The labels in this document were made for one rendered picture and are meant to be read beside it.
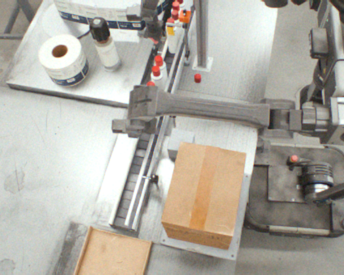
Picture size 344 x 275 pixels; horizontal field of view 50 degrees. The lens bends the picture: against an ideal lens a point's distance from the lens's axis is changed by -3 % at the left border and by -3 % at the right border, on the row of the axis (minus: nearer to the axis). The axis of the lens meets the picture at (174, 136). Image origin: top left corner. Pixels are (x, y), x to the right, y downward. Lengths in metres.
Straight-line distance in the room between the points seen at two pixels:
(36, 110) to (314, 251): 1.76
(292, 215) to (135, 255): 1.02
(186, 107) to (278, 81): 2.00
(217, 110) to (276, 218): 1.33
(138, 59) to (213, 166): 0.78
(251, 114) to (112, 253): 0.85
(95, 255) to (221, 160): 0.64
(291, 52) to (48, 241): 2.22
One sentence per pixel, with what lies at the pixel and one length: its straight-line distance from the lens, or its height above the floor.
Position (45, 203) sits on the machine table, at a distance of 1.72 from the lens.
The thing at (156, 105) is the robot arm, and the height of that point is 1.56.
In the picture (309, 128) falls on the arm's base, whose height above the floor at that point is 1.46.
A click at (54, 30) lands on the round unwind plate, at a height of 0.89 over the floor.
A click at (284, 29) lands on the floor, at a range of 3.22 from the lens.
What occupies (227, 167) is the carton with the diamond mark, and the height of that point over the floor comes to 1.12.
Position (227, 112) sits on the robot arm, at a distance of 0.98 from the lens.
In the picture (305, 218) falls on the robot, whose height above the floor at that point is 0.24.
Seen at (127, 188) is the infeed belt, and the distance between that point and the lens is 1.58.
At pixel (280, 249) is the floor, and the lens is 2.43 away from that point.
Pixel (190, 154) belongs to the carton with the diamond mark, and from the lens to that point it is 1.35.
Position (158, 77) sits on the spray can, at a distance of 1.61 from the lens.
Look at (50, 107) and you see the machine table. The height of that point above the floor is 0.83.
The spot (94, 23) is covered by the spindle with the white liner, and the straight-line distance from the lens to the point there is 1.68.
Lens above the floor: 2.35
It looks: 63 degrees down
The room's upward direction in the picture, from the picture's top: 9 degrees counter-clockwise
